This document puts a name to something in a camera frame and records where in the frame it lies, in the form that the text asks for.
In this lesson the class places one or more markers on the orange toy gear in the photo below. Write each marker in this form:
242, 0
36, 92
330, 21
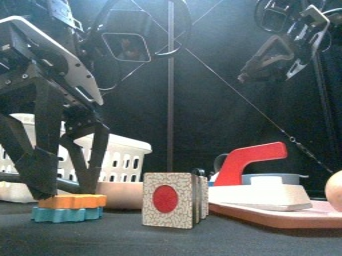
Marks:
71, 201

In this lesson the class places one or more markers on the pink cutting board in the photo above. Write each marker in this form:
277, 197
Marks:
285, 216

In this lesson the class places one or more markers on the patterned box with red circle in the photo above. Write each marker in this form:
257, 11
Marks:
167, 200

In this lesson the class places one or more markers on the blue toy gear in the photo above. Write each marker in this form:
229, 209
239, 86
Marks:
62, 215

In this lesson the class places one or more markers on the peach toy ball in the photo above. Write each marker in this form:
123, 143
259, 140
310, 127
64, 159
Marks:
334, 191

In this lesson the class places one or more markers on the vertical metal frame post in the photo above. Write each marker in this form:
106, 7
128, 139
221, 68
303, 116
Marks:
170, 100

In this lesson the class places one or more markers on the thin patterned box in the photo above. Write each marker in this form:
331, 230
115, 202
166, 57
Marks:
203, 196

